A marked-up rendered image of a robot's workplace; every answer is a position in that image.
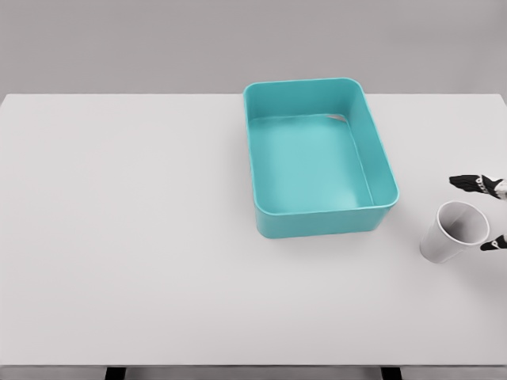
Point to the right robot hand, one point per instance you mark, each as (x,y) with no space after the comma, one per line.
(471,183)

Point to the white paper cup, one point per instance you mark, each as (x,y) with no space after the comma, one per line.
(443,242)

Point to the teal plastic basket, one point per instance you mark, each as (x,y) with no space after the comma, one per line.
(313,166)

